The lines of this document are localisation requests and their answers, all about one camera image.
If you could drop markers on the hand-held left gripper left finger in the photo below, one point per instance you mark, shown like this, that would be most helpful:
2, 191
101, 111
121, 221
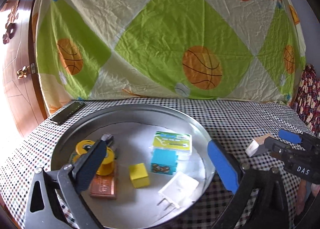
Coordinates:
93, 159

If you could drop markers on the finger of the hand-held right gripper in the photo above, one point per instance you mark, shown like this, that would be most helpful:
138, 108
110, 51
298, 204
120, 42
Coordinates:
290, 136
276, 147

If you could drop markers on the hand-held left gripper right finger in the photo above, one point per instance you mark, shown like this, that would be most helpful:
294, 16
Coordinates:
223, 166

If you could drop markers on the yellow smiley spool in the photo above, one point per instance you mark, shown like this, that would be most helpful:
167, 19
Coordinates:
83, 147

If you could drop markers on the white faced wooden block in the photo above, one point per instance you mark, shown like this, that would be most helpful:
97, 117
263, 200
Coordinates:
253, 147

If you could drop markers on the foil piece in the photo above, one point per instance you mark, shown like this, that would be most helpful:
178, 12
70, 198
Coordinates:
108, 139

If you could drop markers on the copper coloured box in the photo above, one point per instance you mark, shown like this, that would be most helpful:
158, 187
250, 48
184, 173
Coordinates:
103, 185

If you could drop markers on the round dark cookie tin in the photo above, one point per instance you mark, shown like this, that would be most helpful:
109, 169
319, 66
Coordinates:
197, 131

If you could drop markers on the white plug charger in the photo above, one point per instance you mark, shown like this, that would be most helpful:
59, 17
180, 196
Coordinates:
180, 186

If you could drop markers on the yellow cube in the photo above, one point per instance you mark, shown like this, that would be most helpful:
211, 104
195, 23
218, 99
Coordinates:
139, 175

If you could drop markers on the clear box with green label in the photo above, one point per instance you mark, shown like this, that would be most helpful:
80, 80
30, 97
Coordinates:
172, 141

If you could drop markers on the teal bear printed block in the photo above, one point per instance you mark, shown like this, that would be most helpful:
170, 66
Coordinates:
163, 161

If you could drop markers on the red patterned cloth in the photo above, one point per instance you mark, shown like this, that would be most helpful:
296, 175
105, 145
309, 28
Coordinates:
310, 99

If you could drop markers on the checkered tablecloth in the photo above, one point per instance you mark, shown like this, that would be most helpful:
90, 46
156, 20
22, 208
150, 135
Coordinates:
237, 119

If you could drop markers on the black smartphone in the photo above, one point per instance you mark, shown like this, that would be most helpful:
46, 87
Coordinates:
67, 113

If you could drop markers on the brown wooden door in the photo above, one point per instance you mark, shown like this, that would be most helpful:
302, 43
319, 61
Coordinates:
17, 94

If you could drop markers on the door latch plate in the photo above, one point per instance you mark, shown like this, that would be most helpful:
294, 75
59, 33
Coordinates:
33, 67

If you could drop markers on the brass door knob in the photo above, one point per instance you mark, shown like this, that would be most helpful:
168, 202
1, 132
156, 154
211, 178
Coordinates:
22, 72

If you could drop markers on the basketball printed bed sheet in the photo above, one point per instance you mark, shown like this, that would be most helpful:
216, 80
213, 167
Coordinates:
162, 31

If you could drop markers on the brown door ornament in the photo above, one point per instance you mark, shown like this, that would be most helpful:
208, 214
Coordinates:
10, 24

